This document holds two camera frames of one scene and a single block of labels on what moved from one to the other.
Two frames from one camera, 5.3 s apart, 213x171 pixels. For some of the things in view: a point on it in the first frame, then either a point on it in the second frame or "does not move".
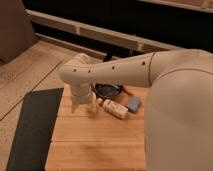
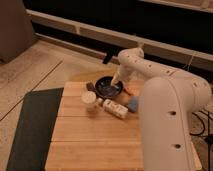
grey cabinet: (16, 30) does not move
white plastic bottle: (113, 108) does not move
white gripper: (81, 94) → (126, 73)
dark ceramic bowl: (107, 91) does not move
